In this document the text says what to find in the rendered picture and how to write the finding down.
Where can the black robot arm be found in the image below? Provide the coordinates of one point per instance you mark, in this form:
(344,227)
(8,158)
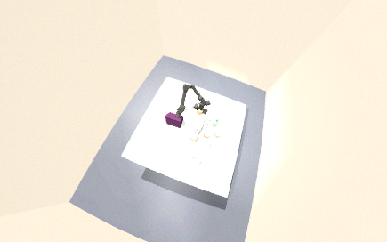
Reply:
(182,107)

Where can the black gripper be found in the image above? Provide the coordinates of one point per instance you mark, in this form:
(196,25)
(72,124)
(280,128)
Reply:
(197,107)

